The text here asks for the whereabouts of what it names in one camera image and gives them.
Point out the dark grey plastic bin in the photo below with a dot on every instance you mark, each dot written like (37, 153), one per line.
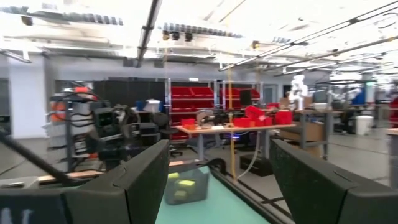
(200, 189)

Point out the black office chair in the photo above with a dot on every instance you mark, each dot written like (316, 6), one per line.
(168, 130)

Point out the wooden table side board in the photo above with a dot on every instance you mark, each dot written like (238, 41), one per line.
(77, 175)

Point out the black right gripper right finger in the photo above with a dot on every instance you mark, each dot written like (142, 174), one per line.
(317, 196)

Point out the black aluminium table frame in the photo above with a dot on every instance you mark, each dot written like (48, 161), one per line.
(242, 194)

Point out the wooden workbench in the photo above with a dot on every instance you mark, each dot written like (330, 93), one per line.
(217, 128)

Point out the equipment cart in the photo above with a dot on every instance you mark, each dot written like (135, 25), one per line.
(70, 130)

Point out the red storage bin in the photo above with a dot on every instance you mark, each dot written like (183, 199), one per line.
(283, 117)
(188, 123)
(254, 112)
(242, 122)

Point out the black box under workbench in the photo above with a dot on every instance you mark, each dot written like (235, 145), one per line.
(255, 166)

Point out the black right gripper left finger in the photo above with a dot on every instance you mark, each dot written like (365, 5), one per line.
(124, 196)

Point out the white container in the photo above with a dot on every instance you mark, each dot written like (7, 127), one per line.
(151, 105)

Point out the workbench with cardboard box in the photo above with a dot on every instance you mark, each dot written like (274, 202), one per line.
(311, 130)

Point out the shelf rack with red bins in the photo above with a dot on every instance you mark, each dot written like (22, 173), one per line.
(236, 95)
(191, 99)

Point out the yellow-green foam block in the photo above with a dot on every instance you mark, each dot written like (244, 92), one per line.
(186, 183)
(173, 175)

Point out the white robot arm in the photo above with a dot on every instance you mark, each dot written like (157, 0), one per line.
(298, 91)

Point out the white waste bin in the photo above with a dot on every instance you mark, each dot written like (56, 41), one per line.
(364, 125)

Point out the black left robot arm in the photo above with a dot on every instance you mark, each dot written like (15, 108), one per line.
(115, 133)

